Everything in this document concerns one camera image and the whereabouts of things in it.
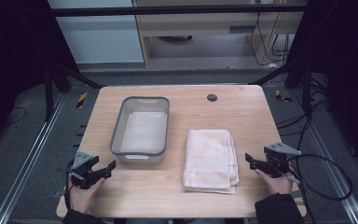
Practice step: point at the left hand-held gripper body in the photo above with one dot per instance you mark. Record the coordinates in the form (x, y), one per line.
(81, 160)

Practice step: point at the person's left hand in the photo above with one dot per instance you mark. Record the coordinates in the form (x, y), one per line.
(81, 199)

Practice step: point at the grey rimmed plastic basin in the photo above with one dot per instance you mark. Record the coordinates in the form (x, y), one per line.
(143, 130)

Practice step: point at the black metal stand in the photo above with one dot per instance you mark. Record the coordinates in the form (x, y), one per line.
(48, 93)
(306, 90)

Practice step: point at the yellow black floor tape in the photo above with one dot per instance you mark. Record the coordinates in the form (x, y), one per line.
(81, 100)
(282, 96)

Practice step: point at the light wooden desk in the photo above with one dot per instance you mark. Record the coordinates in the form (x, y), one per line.
(199, 25)

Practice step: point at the person's right hand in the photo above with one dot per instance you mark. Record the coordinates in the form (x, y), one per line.
(278, 185)

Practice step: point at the dark curtain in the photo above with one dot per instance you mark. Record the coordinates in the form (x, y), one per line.
(12, 46)
(341, 62)

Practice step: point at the folded pale pink towel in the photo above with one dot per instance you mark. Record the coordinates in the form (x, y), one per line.
(209, 160)

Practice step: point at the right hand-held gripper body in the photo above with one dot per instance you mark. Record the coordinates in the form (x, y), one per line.
(279, 161)

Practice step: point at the black horizontal frame bar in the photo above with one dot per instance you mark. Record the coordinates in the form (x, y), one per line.
(167, 10)

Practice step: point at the metal floor rail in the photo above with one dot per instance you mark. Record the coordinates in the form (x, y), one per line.
(28, 158)
(332, 161)

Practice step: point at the white cabinet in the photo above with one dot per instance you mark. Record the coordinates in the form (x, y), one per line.
(99, 37)

